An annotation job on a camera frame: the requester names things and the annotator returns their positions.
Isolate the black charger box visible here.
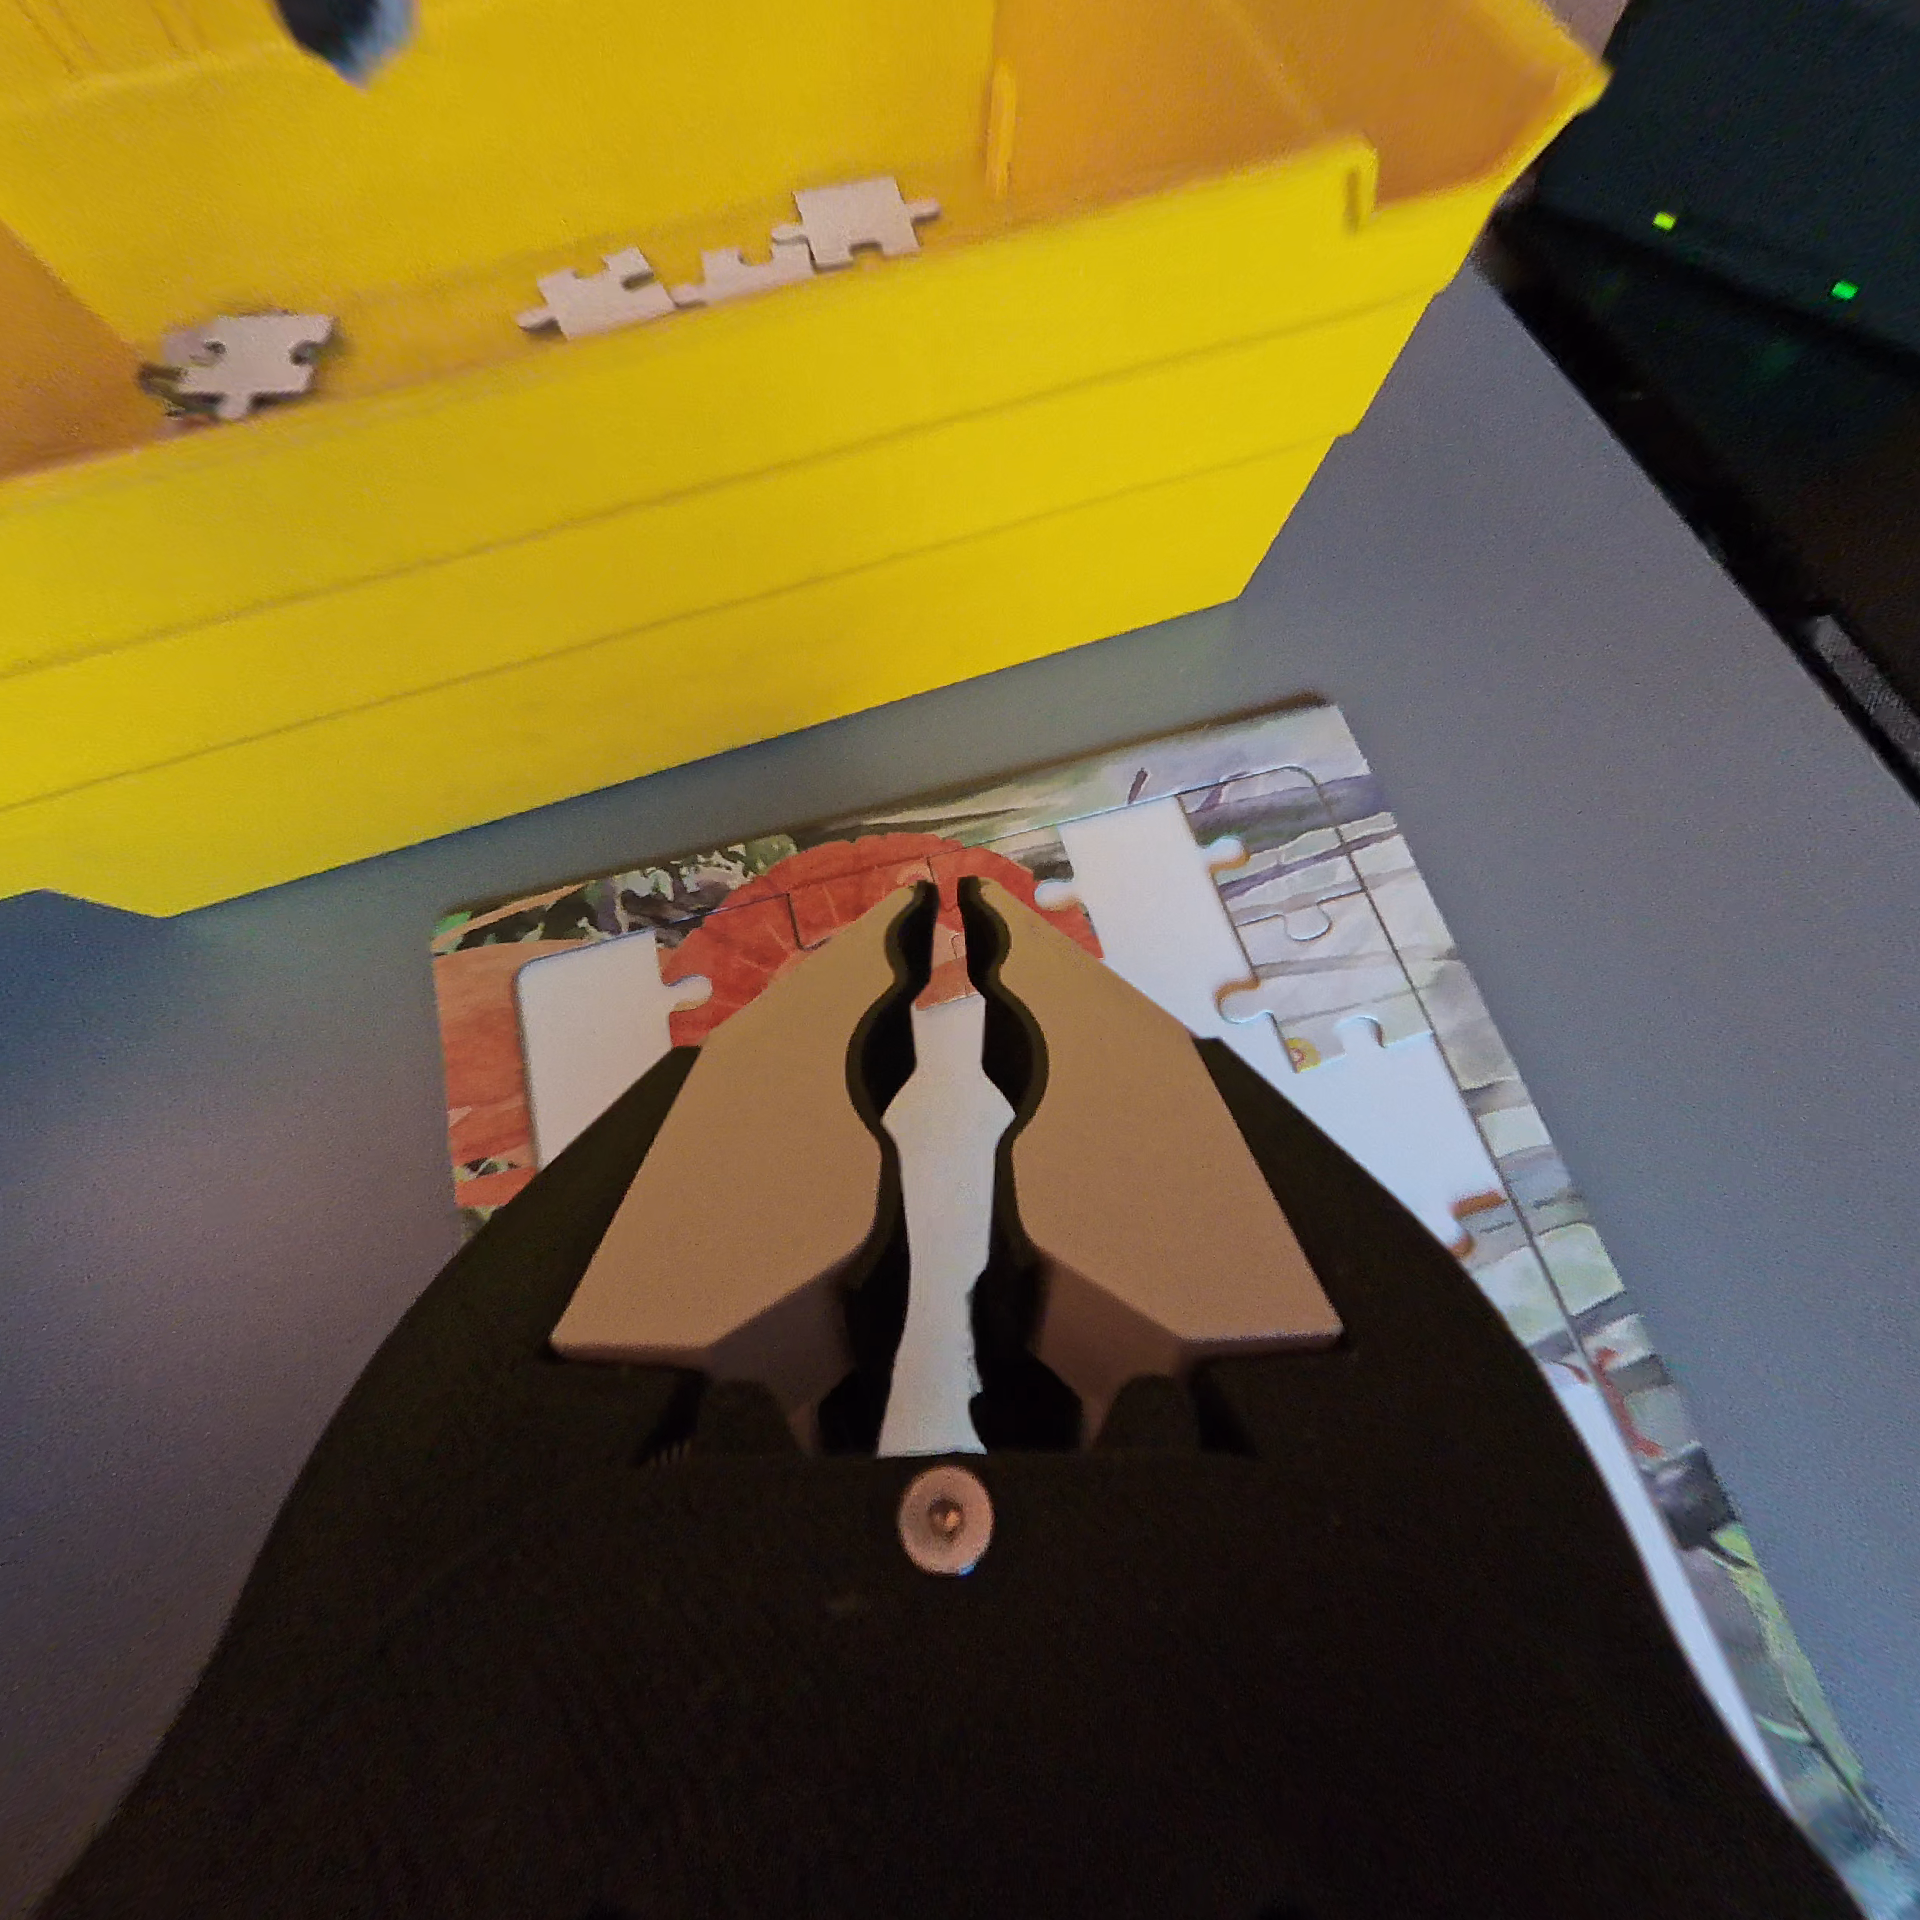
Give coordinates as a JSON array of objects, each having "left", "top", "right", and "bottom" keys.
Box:
[{"left": 1529, "top": 0, "right": 1920, "bottom": 354}]

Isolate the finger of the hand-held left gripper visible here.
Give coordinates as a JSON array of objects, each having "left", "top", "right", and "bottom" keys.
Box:
[{"left": 276, "top": 0, "right": 413, "bottom": 87}]

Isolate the grey desk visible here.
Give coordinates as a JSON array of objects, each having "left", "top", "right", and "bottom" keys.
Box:
[{"left": 0, "top": 271, "right": 1920, "bottom": 1920}]

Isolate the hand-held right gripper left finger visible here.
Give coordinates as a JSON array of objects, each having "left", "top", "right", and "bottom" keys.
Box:
[{"left": 548, "top": 882, "right": 940, "bottom": 1453}]

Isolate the pile of puzzle pieces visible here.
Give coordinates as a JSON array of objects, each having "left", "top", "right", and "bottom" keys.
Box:
[{"left": 140, "top": 177, "right": 944, "bottom": 425}]

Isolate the red puzzle piece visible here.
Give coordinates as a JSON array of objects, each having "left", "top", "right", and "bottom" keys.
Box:
[
  {"left": 785, "top": 844, "right": 961, "bottom": 995},
  {"left": 933, "top": 844, "right": 1087, "bottom": 963},
  {"left": 661, "top": 882, "right": 819, "bottom": 1057}
]

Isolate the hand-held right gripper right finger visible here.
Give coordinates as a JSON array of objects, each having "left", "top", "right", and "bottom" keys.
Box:
[{"left": 957, "top": 881, "right": 1343, "bottom": 1403}]

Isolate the yellow plastic bin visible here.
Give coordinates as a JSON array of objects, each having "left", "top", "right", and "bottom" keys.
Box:
[{"left": 0, "top": 0, "right": 1609, "bottom": 922}]

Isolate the puzzle frame tray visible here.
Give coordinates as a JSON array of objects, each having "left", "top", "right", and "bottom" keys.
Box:
[{"left": 430, "top": 693, "right": 1877, "bottom": 1920}]

